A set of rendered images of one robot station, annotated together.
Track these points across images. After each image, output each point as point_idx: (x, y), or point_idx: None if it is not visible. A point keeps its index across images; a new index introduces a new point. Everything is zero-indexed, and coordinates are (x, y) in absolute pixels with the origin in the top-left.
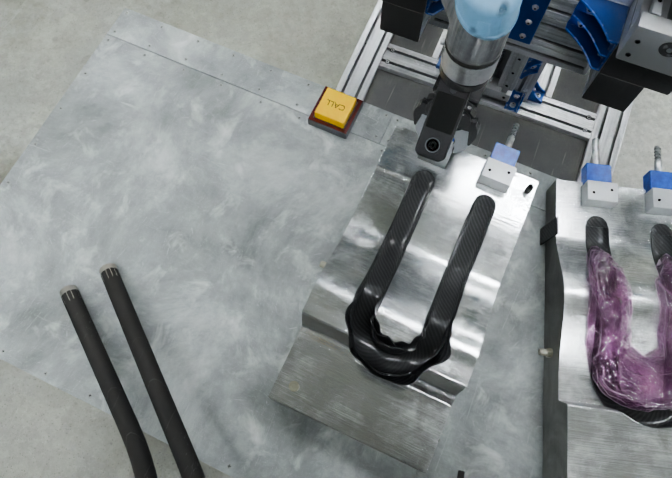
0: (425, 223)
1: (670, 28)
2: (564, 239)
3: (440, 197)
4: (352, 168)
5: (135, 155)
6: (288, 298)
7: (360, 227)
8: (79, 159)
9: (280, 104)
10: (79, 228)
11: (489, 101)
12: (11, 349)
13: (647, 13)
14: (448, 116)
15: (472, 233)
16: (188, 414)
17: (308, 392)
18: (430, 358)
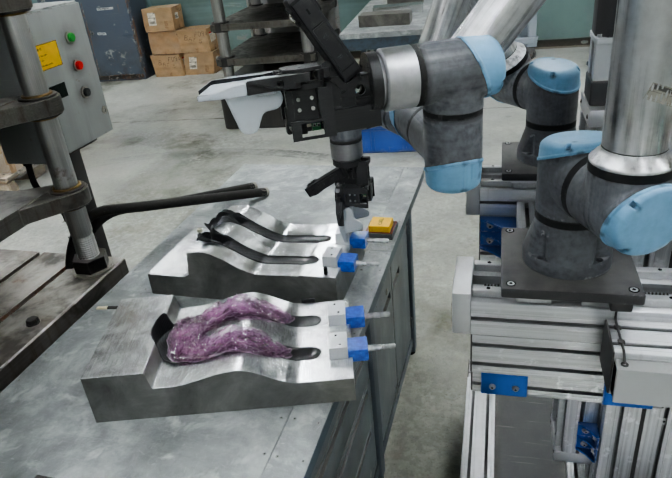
0: (295, 244)
1: (462, 269)
2: (298, 306)
3: (314, 246)
4: None
5: (333, 187)
6: None
7: (289, 227)
8: None
9: (381, 216)
10: (288, 184)
11: (570, 476)
12: (227, 184)
13: (471, 258)
14: (325, 175)
15: (292, 262)
16: (194, 225)
17: (196, 235)
18: (201, 234)
